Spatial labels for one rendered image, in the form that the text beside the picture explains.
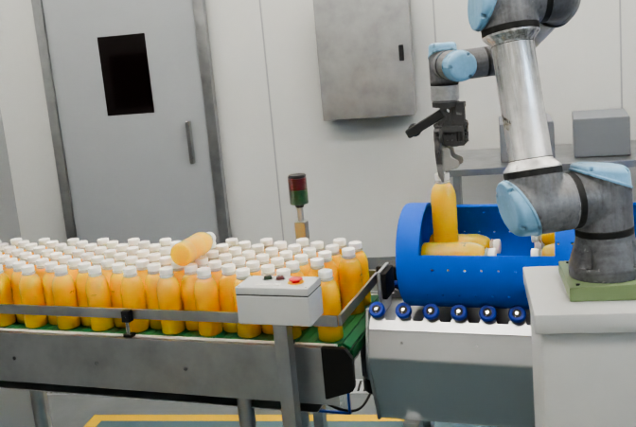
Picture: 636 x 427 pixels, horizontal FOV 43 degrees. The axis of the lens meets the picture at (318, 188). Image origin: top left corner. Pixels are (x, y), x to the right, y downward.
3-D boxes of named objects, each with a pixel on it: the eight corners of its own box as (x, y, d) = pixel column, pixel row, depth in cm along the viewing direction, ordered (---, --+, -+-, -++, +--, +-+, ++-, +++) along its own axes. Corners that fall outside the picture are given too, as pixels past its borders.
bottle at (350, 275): (337, 315, 239) (332, 255, 236) (347, 308, 245) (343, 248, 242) (359, 317, 236) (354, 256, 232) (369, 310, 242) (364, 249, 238)
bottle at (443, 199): (461, 240, 224) (456, 174, 221) (457, 247, 218) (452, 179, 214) (435, 240, 227) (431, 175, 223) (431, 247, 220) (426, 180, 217)
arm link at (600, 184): (646, 227, 161) (643, 160, 159) (583, 237, 159) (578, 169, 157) (616, 216, 173) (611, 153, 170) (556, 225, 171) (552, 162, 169)
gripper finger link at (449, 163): (458, 182, 212) (458, 147, 212) (436, 183, 214) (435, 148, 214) (461, 182, 215) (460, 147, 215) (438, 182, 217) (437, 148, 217)
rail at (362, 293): (341, 326, 215) (340, 315, 215) (338, 326, 215) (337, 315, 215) (379, 279, 252) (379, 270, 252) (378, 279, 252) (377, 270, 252)
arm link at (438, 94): (427, 87, 211) (433, 84, 219) (428, 104, 212) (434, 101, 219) (456, 85, 208) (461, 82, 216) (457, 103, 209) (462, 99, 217)
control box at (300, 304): (310, 327, 202) (307, 287, 200) (238, 324, 209) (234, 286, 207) (324, 312, 212) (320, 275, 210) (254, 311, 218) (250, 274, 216)
